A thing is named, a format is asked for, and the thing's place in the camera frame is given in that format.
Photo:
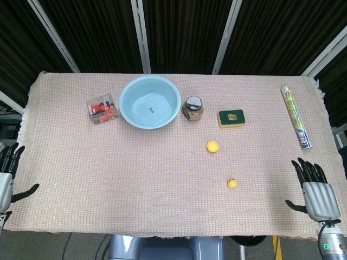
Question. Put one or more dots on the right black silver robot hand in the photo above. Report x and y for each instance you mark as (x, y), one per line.
(321, 199)

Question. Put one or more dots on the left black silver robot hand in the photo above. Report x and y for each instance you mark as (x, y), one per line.
(6, 189)

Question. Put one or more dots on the yellow rubber duck toy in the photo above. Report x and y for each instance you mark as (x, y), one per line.
(232, 184)

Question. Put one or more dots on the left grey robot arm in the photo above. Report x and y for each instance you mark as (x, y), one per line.
(4, 219)

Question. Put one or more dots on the green yellow sponge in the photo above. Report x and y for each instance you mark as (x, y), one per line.
(231, 118)

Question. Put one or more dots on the clear box red black contents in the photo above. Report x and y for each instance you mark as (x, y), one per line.
(102, 109)

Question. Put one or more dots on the black curtain panel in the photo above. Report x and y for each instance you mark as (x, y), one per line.
(279, 35)
(184, 32)
(21, 48)
(100, 32)

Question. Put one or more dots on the pink woven tablecloth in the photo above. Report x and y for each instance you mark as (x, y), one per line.
(149, 176)

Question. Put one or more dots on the glass spice jar black lid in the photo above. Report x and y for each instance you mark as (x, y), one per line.
(193, 109)

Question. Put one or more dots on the grey robot torso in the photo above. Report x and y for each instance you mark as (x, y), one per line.
(165, 249)

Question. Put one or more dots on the light blue plastic basin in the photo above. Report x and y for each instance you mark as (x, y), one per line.
(150, 104)

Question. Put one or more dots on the white metal frame post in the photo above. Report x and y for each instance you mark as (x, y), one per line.
(325, 51)
(54, 38)
(226, 38)
(141, 35)

